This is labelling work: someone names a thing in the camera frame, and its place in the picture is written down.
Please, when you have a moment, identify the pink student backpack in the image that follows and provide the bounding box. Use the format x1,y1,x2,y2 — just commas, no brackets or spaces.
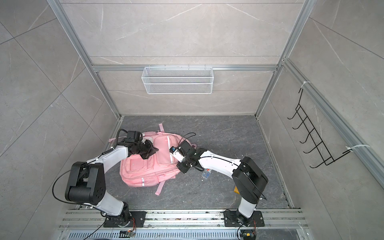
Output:
110,124,195,196

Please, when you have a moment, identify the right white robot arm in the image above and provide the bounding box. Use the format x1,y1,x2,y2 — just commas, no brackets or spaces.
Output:
169,141,269,222

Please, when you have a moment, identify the black wire hook rack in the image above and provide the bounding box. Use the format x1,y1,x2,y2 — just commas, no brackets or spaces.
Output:
287,89,353,169

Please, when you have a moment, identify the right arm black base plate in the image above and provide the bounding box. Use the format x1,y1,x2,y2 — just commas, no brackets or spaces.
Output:
223,210,265,228

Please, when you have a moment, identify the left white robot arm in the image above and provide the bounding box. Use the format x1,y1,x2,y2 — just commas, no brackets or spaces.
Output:
65,129,159,217

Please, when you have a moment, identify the white wire mesh basket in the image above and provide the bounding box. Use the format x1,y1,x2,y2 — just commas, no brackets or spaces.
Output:
142,66,214,95

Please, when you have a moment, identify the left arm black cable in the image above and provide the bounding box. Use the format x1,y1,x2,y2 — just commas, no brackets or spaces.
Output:
51,128,128,240

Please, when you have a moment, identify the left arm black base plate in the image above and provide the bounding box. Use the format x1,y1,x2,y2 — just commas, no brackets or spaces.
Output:
104,211,147,228

